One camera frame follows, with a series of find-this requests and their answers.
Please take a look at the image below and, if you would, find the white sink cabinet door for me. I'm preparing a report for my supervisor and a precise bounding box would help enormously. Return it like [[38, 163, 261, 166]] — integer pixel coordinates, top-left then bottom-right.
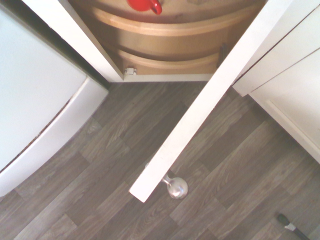
[[249, 47, 320, 161]]

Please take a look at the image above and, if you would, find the red mug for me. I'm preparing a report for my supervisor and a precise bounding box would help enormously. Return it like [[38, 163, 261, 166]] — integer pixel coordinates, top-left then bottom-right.
[[126, 0, 163, 15]]

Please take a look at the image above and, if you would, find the white stove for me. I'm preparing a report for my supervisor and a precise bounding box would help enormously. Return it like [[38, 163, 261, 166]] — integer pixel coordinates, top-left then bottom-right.
[[0, 4, 110, 198]]

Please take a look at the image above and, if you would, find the wooden lazy susan shelf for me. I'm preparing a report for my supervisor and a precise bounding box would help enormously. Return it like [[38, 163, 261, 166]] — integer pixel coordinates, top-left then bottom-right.
[[116, 47, 221, 75], [68, 0, 267, 60]]

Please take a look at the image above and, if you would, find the black rod with white tape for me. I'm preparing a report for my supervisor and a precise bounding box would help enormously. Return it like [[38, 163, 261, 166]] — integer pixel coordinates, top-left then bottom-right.
[[276, 212, 311, 240]]

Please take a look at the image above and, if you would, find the white corner cabinet door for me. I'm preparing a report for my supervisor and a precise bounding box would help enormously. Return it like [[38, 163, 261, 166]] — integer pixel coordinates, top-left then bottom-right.
[[128, 0, 320, 203]]

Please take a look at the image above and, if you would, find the round silver door knob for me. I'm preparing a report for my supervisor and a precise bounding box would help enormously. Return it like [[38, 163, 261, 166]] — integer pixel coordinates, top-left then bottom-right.
[[161, 172, 189, 200]]

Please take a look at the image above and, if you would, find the white kitchen cabinet frame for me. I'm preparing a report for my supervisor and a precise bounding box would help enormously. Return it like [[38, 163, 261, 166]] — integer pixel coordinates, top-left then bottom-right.
[[21, 0, 320, 98]]

